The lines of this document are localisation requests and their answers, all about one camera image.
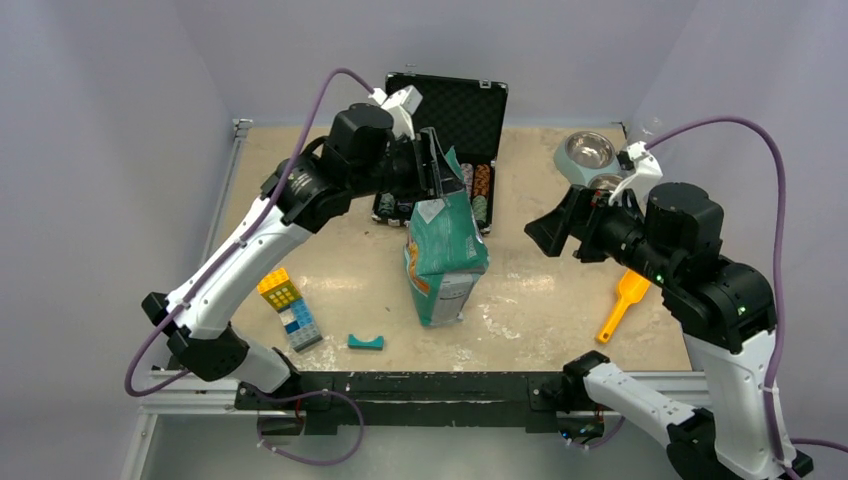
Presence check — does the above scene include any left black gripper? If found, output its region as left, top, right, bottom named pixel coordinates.
left=348, top=126, right=465, bottom=203

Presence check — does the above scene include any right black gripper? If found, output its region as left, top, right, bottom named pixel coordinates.
left=523, top=180, right=675, bottom=283

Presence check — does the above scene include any yellow plastic scoop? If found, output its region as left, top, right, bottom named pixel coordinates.
left=595, top=270, right=651, bottom=344

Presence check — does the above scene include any green pet food bag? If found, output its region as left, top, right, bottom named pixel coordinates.
left=404, top=148, right=489, bottom=328

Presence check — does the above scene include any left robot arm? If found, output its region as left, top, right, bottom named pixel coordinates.
left=142, top=103, right=442, bottom=409

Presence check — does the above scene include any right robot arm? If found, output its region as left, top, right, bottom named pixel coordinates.
left=525, top=183, right=814, bottom=479

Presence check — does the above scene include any double steel pet bowl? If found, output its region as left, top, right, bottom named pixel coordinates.
left=553, top=131, right=624, bottom=191

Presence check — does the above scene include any black poker chip case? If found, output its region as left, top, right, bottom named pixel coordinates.
left=384, top=72, right=509, bottom=235

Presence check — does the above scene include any clear glass jar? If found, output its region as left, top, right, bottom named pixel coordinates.
left=625, top=116, right=667, bottom=150

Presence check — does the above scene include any teal curved block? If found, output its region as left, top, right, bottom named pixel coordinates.
left=347, top=334, right=385, bottom=351

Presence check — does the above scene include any toy brick block stack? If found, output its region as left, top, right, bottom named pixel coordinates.
left=257, top=268, right=323, bottom=353

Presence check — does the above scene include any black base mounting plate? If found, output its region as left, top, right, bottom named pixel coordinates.
left=234, top=370, right=627, bottom=437

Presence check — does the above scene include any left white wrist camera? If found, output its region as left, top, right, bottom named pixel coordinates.
left=369, top=85, right=423, bottom=139

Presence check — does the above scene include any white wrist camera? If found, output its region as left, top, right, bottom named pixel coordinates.
left=369, top=85, right=423, bottom=139
left=608, top=141, right=663, bottom=205

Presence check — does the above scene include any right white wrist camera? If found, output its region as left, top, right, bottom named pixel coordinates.
left=608, top=141, right=663, bottom=205

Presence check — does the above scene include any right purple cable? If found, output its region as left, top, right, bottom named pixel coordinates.
left=645, top=116, right=848, bottom=465

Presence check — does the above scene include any purple cable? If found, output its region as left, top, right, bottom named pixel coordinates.
left=124, top=67, right=379, bottom=399
left=645, top=116, right=848, bottom=465

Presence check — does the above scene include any aluminium frame rail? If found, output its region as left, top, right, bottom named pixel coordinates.
left=143, top=128, right=675, bottom=479

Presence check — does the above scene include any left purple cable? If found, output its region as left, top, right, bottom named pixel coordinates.
left=124, top=67, right=379, bottom=399

